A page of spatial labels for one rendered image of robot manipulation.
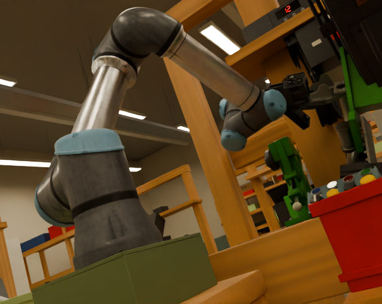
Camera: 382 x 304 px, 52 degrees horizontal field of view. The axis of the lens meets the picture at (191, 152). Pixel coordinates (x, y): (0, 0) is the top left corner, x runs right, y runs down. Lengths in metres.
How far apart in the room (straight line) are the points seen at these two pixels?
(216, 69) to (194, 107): 0.66
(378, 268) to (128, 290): 0.32
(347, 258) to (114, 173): 0.37
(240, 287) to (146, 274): 0.16
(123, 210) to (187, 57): 0.47
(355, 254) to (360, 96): 0.59
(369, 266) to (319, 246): 0.29
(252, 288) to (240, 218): 0.86
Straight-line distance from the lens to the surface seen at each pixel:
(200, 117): 1.62
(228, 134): 1.11
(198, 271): 0.69
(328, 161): 1.43
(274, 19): 1.49
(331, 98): 1.14
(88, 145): 0.67
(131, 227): 0.63
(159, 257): 0.62
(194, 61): 0.98
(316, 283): 0.85
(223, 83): 1.01
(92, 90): 0.95
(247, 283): 0.68
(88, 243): 0.64
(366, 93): 1.07
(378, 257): 0.54
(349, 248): 0.55
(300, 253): 0.84
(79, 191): 0.66
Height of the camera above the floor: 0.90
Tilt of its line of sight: 14 degrees up
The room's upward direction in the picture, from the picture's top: 20 degrees counter-clockwise
